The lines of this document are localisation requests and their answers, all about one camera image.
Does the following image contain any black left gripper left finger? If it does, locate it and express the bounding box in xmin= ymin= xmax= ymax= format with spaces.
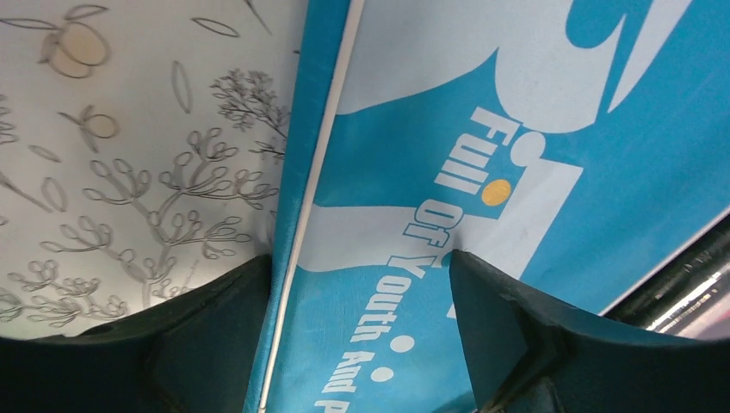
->
xmin=1 ymin=255 xmax=271 ymax=412

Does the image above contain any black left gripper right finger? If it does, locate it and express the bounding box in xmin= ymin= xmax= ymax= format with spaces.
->
xmin=449 ymin=250 xmax=729 ymax=412

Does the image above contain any blue racket cover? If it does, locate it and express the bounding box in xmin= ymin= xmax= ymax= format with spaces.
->
xmin=244 ymin=1 xmax=729 ymax=412

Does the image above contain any black shuttlecock tube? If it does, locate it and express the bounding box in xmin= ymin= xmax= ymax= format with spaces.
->
xmin=605 ymin=217 xmax=729 ymax=335

